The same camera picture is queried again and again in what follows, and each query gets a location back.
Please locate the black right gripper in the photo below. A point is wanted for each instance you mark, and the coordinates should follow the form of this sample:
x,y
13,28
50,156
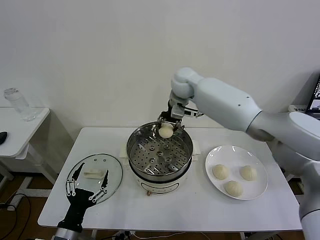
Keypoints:
x,y
169,110

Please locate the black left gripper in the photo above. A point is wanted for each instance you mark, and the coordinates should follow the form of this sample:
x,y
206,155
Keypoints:
x,y
76,207

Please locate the white steamed baozi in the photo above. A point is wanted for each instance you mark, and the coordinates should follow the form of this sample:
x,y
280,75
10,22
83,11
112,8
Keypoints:
x,y
248,173
165,131
220,172
233,189

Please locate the round glass lid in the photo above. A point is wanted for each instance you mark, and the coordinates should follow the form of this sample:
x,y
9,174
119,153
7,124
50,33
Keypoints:
x,y
112,170

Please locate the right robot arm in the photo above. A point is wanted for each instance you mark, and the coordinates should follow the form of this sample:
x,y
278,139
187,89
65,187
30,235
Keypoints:
x,y
225,100

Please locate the stainless steel steamer basket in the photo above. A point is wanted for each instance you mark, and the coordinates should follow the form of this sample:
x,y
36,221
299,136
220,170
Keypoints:
x,y
162,160

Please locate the white power strip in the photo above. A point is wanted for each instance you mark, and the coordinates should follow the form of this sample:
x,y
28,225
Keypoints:
x,y
125,234

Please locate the white electric cooker base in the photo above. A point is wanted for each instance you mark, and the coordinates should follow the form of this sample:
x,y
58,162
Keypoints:
x,y
160,186

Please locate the white round plate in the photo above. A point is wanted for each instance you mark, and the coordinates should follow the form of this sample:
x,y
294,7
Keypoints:
x,y
235,160

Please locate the white side table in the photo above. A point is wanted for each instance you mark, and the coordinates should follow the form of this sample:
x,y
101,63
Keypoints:
x,y
17,130

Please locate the black computer mouse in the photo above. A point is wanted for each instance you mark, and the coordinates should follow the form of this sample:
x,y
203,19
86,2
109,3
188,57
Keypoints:
x,y
2,137

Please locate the clear plastic water bottle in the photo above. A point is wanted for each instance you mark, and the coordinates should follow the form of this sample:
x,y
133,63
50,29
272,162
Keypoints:
x,y
21,105

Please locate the open laptop computer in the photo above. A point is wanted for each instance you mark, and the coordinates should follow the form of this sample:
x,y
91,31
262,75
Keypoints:
x,y
315,100

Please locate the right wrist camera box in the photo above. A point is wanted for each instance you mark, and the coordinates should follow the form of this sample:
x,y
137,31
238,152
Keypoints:
x,y
192,112

